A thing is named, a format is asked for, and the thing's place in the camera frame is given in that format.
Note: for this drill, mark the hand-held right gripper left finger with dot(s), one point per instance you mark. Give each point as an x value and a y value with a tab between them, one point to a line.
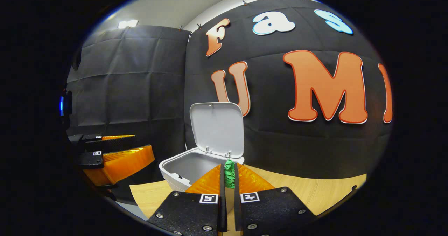
224	211

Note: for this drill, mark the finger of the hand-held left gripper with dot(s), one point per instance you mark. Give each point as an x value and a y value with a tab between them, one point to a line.
89	159
112	143

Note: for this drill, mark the ceiling light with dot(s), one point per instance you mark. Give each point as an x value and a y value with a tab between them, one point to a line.
127	23

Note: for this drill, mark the black backdrop cloth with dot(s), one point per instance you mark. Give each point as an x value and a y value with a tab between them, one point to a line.
140	89

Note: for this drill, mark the wooden desktop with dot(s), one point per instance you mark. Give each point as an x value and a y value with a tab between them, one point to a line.
315	190

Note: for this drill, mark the white desktop garbage bin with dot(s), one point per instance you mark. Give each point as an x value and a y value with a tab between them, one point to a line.
217	127

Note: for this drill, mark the green paper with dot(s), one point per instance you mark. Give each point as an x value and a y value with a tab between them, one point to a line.
229	174

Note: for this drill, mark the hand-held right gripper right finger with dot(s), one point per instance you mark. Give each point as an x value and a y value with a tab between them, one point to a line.
237	211

